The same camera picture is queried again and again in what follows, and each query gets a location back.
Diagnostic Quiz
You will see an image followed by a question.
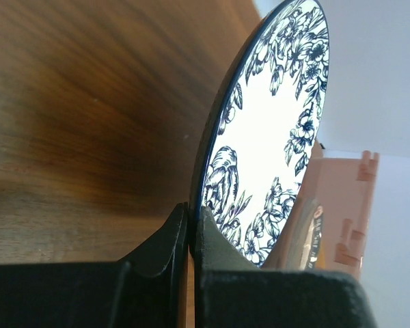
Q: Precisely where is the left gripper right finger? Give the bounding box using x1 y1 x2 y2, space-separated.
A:
193 207 377 327

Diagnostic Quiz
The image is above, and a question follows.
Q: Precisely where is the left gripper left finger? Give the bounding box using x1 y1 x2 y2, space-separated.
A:
0 203 188 327

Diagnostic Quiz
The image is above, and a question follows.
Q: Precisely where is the blue floral plate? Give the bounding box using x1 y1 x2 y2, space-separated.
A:
189 1 330 267

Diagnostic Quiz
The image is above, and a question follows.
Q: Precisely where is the pink translucent plastic bin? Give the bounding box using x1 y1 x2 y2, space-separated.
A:
262 150 379 279

